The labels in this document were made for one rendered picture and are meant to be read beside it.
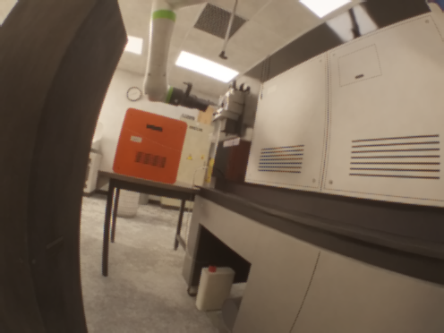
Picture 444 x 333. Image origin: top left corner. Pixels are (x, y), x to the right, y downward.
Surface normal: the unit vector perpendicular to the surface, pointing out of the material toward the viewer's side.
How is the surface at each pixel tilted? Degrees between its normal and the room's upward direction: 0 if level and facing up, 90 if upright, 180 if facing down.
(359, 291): 90
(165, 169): 90
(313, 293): 90
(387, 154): 90
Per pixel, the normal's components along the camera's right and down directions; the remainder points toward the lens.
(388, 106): -0.89, -0.20
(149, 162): 0.42, 0.01
